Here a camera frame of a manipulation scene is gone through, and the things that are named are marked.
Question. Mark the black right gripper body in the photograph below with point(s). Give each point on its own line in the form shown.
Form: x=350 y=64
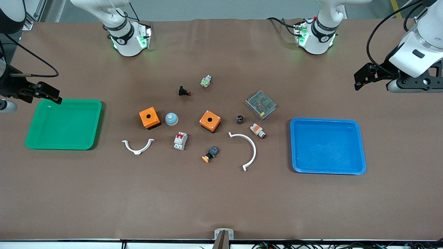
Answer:
x=9 y=85

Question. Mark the black cylindrical capacitor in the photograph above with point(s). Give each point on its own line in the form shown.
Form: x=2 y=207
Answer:
x=240 y=120

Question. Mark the white red circuit breaker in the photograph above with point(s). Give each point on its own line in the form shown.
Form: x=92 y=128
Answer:
x=180 y=141

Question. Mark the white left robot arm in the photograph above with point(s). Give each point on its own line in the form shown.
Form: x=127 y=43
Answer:
x=318 y=39

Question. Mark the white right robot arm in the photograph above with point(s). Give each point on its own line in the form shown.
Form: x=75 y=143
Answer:
x=124 y=38

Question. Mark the green plastic tray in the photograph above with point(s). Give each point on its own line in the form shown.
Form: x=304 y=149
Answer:
x=62 y=124

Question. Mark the blue plastic tray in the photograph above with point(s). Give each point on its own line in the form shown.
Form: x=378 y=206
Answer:
x=327 y=145

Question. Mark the small white pipe clamp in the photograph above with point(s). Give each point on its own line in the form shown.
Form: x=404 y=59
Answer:
x=137 y=151

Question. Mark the orange button box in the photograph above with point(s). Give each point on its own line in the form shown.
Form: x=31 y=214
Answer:
x=154 y=119
x=213 y=123

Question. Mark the metal mesh power supply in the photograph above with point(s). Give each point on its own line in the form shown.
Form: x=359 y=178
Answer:
x=260 y=104

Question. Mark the red orange indicator lamp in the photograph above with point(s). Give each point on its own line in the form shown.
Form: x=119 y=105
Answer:
x=256 y=129

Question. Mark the blue white dome button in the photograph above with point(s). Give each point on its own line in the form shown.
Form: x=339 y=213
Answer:
x=171 y=119

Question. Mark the large white pipe clamp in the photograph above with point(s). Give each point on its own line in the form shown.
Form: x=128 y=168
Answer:
x=253 y=147

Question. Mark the black red push button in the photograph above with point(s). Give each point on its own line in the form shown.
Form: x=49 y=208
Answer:
x=182 y=91

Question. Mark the yellow black push button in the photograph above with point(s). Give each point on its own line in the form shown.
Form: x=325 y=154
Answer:
x=211 y=152

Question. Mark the white table edge rail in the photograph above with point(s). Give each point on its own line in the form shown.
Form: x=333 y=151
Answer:
x=69 y=244

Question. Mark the green white selector switch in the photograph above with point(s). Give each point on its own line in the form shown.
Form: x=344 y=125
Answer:
x=206 y=81

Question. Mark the grey mount bracket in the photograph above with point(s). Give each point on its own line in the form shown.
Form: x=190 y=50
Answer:
x=223 y=237

